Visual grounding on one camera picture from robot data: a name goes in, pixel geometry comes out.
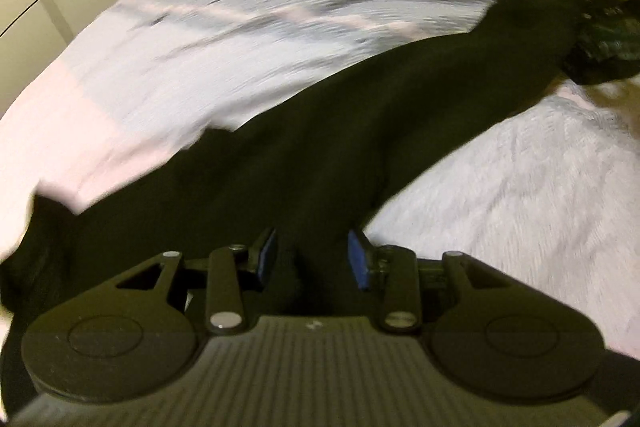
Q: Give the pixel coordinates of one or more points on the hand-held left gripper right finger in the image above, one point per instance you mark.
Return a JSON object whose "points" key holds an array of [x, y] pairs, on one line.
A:
{"points": [[357, 262]]}

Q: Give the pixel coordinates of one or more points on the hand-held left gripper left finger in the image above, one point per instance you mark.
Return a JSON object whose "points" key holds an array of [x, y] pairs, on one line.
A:
{"points": [[268, 252]]}

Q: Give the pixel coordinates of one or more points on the black fleece jacket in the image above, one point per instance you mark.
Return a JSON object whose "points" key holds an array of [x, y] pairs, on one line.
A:
{"points": [[325, 157]]}

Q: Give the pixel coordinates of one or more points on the pink grey striped blanket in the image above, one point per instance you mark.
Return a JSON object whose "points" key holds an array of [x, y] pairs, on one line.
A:
{"points": [[200, 57]]}

